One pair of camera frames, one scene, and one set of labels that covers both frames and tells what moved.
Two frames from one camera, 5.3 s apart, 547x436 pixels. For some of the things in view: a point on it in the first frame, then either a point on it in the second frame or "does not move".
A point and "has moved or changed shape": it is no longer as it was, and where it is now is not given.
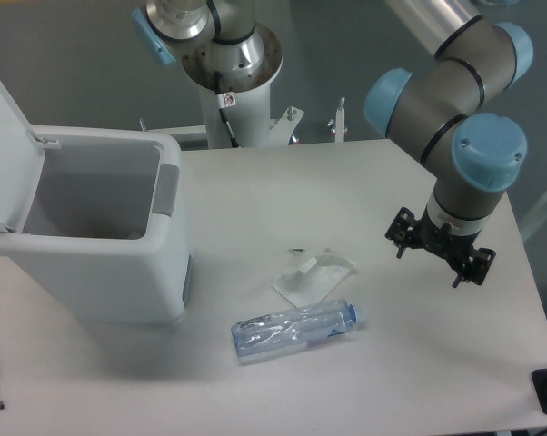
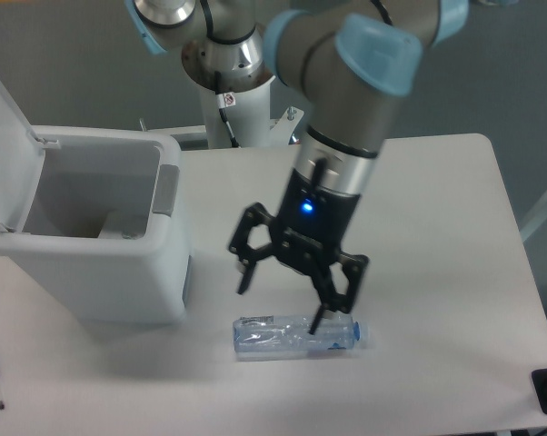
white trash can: (107, 232) does not move
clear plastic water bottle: (268, 335) has moved or changed shape
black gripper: (452, 246) → (307, 233)
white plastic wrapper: (316, 282) → (119, 224)
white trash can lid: (13, 158) does not move
